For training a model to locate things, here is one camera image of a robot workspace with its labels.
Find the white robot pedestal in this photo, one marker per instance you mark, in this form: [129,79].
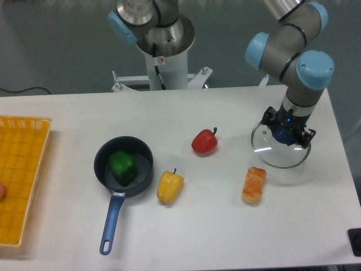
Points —
[164,73]

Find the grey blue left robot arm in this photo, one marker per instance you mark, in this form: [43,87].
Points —
[164,36]

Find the yellow bell pepper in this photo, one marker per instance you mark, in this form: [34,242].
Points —
[170,186]

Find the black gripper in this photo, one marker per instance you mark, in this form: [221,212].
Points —
[286,126]

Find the dark pot blue handle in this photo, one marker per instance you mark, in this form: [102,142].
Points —
[143,158]

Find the black table edge device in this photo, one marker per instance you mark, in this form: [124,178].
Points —
[355,240]

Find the orange toy bread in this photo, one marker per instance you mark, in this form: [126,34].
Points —
[253,186]

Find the green bell pepper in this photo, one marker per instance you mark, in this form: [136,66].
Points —
[123,167]

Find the yellow woven basket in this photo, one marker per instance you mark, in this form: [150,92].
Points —
[23,142]

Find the red bell pepper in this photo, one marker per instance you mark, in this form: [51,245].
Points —
[205,141]

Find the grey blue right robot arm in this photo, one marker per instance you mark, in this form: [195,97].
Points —
[306,73]

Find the glass pot lid blue knob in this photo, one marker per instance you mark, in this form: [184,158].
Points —
[274,153]

